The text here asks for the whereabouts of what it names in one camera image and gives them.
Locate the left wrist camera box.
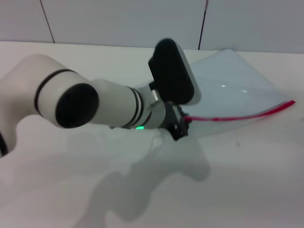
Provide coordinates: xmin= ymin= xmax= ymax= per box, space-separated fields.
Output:
xmin=147 ymin=38 xmax=202 ymax=106

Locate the clear red-zip document bag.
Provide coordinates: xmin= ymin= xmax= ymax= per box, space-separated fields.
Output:
xmin=133 ymin=48 xmax=296 ymax=139

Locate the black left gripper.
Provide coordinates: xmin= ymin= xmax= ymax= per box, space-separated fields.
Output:
xmin=163 ymin=101 xmax=192 ymax=141

